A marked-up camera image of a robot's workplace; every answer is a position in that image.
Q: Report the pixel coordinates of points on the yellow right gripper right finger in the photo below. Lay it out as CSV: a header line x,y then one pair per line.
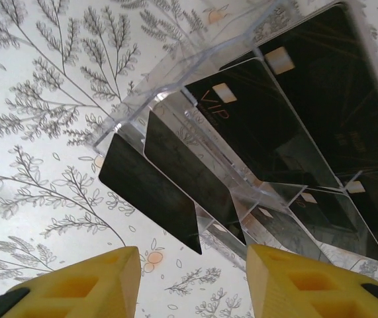
x,y
308,291

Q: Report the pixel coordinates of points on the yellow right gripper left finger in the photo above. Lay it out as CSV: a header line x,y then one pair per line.
x,y
76,291

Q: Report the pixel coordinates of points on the clear acrylic card stand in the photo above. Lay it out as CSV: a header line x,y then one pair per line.
x,y
175,66

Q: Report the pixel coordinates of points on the floral patterned table cover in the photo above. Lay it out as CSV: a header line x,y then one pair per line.
x,y
43,165

